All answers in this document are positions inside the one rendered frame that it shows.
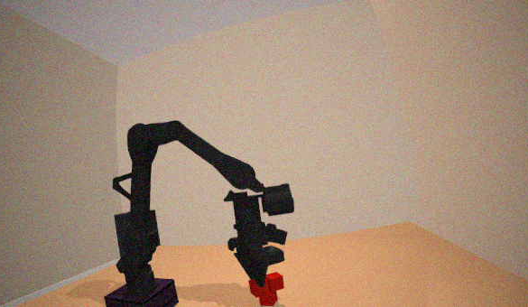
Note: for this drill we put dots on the red cube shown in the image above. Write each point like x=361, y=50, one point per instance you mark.
x=275, y=281
x=256, y=290
x=268, y=299

